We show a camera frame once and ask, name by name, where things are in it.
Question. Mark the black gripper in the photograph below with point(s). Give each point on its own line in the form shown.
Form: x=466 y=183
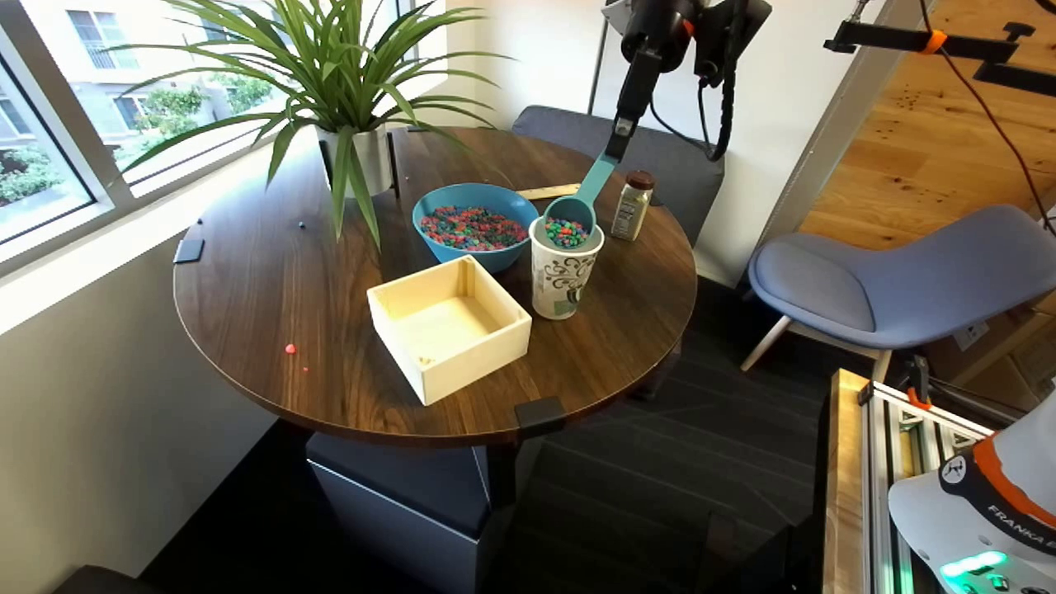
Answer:
x=646 y=71

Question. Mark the teal measuring spoon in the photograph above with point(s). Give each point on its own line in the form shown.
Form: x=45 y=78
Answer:
x=590 y=194

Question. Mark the small scooped cereal portion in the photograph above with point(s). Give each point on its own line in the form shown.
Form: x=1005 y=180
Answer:
x=568 y=233

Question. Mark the white orange robot base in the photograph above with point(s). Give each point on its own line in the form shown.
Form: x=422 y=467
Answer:
x=990 y=497

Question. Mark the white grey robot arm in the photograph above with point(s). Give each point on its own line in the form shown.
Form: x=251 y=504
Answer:
x=680 y=18

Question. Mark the white printed paper cup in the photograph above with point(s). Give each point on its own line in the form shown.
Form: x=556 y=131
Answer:
x=567 y=283

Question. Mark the colourful cereal heap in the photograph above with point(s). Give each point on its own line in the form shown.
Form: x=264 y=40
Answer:
x=476 y=229

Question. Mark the red cereal piece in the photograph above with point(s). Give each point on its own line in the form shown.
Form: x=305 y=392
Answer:
x=287 y=352

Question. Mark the spice jar with brown lid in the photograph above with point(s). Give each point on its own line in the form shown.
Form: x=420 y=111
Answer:
x=630 y=217

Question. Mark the pale wooden ruler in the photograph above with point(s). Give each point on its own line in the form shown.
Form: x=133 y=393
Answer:
x=549 y=194

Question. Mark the blue bowl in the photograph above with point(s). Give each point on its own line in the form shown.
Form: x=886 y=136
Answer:
x=483 y=261

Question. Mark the white plant pot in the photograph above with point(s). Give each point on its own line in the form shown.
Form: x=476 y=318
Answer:
x=367 y=160

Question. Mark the square pale wooden box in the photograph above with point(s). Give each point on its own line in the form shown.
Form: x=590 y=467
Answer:
x=448 y=332

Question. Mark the black tape patch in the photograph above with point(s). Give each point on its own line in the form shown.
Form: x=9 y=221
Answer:
x=538 y=414
x=190 y=244

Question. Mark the green spiky plant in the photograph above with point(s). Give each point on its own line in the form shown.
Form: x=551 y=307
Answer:
x=330 y=68

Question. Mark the light blue chair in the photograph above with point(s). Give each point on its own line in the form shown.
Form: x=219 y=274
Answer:
x=903 y=274

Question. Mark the black overhead camera rig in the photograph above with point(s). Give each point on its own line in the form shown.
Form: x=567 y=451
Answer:
x=936 y=44

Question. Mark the aluminium rail wooden cart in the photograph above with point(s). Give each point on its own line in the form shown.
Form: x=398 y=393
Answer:
x=859 y=497

